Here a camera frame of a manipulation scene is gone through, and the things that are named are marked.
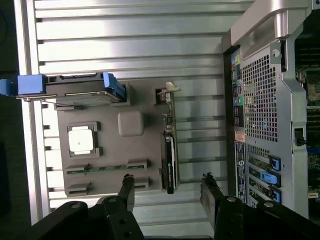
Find blue slot latch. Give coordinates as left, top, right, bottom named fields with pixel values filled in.
left=268, top=187, right=282, bottom=201
left=259, top=170, right=280, bottom=188
left=268, top=154, right=282, bottom=171

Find green RAM stick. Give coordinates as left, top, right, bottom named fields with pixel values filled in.
left=66, top=162, right=149, bottom=176

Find grey parts rack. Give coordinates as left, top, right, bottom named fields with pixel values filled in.
left=53, top=79, right=181, bottom=199

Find silver CPU chip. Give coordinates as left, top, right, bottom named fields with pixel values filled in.
left=68, top=125, right=98, bottom=154

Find green motherboard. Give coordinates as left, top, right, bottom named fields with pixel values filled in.
left=295, top=37, right=320, bottom=204

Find open grey PC case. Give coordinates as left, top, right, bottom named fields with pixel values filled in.
left=221, top=0, right=320, bottom=219

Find hard disk with blue carrier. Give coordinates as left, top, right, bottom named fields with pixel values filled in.
left=0, top=71, right=129, bottom=104

